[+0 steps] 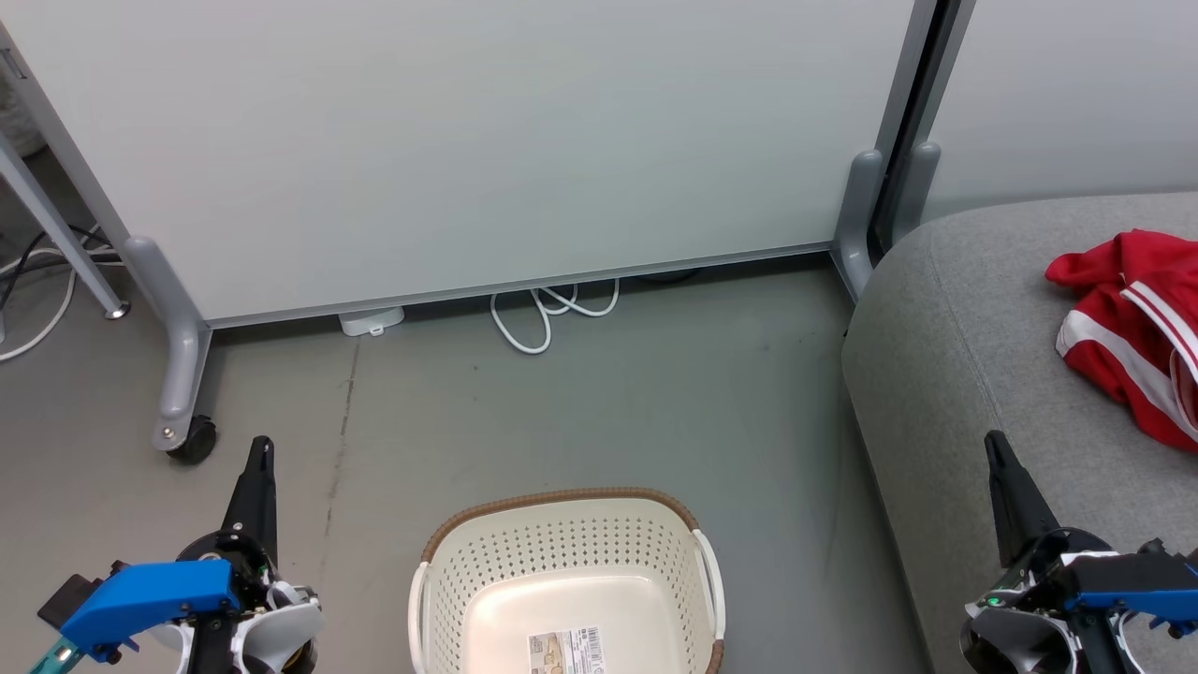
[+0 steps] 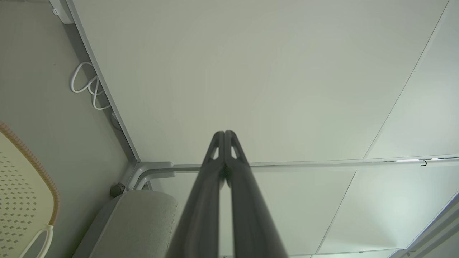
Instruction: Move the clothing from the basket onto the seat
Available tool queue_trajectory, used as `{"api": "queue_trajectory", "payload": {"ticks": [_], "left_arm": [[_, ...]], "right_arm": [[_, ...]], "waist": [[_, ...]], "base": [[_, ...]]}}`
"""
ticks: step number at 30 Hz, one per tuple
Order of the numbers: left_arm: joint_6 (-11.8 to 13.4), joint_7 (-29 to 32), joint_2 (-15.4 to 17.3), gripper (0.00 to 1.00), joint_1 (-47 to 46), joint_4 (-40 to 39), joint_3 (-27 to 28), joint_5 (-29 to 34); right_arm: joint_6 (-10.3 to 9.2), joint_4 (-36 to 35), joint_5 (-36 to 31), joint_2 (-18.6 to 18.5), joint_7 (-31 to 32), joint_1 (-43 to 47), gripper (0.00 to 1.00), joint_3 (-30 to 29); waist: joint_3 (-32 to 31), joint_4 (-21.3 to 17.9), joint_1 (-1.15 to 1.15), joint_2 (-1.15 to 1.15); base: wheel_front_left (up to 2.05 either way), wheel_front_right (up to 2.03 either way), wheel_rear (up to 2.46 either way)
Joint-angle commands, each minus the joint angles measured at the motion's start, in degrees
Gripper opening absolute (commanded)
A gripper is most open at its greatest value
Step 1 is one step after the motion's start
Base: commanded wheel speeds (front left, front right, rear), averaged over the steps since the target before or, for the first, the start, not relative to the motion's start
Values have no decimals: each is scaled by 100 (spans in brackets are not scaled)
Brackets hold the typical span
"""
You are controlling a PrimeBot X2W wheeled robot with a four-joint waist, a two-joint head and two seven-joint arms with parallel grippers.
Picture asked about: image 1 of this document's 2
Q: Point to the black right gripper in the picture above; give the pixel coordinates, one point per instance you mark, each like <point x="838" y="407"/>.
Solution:
<point x="1053" y="566"/>

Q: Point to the grey metal table leg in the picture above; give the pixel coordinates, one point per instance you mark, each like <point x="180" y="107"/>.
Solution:
<point x="61" y="229"/>

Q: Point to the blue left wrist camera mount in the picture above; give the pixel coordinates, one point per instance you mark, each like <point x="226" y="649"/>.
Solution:
<point x="150" y="594"/>

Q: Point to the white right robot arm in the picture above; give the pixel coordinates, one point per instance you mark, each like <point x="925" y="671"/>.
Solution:
<point x="1011" y="646"/>

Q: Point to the barcode label sticker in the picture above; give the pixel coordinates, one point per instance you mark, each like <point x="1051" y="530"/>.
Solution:
<point x="566" y="651"/>

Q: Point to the white plastic adapter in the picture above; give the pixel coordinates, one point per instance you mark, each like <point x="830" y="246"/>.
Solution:
<point x="372" y="320"/>

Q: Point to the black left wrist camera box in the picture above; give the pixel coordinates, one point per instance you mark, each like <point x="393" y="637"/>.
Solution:
<point x="70" y="590"/>

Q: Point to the black caster wheel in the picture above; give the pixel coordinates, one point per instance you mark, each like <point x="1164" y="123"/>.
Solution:
<point x="197" y="440"/>

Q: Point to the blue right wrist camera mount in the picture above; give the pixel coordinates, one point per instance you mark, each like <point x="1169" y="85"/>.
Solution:
<point x="1137" y="580"/>

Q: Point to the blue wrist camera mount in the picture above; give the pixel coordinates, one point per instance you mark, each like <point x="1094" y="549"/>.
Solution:
<point x="150" y="594"/>
<point x="1137" y="580"/>

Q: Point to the large white partition panel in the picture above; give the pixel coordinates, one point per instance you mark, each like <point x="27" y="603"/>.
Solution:
<point x="468" y="140"/>

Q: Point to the narrow white partition panel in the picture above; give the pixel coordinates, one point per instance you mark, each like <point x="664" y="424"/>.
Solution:
<point x="1058" y="94"/>

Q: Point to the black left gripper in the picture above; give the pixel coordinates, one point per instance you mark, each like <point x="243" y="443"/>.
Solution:
<point x="248" y="562"/>

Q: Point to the cream perforated laundry basket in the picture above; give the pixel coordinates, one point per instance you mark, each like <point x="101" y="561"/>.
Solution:
<point x="562" y="571"/>

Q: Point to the red and white sports garment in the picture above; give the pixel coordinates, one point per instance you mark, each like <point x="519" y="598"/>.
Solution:
<point x="1132" y="328"/>

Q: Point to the grey fabric sofa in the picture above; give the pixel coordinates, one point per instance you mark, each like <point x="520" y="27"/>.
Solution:
<point x="992" y="374"/>

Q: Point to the grey partition foot with caster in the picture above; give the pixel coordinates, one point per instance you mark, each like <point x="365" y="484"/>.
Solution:
<point x="178" y="346"/>

